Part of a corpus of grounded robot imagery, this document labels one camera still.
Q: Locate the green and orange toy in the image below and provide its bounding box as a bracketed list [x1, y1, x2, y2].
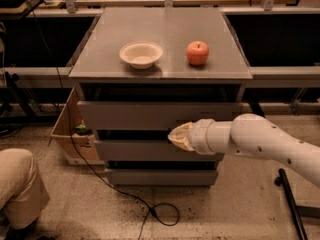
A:
[75, 121, 92, 136]

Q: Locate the grey drawer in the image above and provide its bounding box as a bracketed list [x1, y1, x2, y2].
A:
[105, 169, 218, 186]
[78, 101, 243, 130]
[95, 140, 224, 161]

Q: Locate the black metal stand leg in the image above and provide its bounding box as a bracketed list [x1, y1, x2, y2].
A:
[274, 168, 308, 240]

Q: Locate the white paper bowl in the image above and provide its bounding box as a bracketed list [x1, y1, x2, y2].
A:
[119, 41, 163, 69]

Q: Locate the grey bottom drawer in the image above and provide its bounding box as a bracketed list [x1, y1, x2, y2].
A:
[105, 169, 218, 186]

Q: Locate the grey middle drawer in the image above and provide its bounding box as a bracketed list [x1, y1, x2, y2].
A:
[95, 140, 224, 161]

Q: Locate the person's beige trouser leg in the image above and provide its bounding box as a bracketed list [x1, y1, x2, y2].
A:
[0, 148, 49, 230]

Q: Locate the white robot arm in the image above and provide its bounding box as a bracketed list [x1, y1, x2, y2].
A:
[168, 114, 320, 187]

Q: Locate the grey drawer cabinet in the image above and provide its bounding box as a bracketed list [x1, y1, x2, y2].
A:
[67, 6, 253, 133]

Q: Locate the red apple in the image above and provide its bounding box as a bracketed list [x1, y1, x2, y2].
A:
[186, 41, 209, 66]

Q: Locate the brown cardboard box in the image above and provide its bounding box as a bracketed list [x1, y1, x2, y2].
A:
[51, 88, 104, 165]

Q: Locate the grey top drawer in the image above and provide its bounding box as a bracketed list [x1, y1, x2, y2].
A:
[78, 101, 243, 130]

